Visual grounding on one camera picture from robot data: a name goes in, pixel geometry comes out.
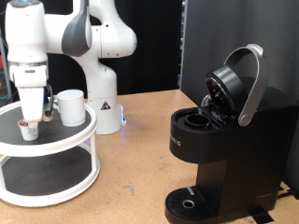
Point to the black Keurig coffee machine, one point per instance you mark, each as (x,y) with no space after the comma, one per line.
(249,149)

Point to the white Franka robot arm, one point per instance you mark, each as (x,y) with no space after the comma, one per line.
(102,84)

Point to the grey tape strip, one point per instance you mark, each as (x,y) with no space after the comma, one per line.
(190,190)

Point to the black tape piece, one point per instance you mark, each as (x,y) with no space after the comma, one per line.
(261,216)

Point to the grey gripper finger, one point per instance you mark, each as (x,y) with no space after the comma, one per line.
(48,115)
(33,128)

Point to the black backdrop curtain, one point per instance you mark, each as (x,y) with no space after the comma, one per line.
(155,46)

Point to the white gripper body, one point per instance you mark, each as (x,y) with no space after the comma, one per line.
(31,102)

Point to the white coffee pod orange lid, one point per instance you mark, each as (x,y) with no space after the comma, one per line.
(24,132)

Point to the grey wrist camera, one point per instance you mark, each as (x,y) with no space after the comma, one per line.
(48,101)

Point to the dark grey partition panel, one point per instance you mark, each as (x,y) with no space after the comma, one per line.
(218,25)

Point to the grey metal pole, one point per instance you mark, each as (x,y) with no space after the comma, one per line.
(7,81)

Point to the white two-tier turntable shelf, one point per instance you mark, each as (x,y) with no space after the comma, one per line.
(46,146)

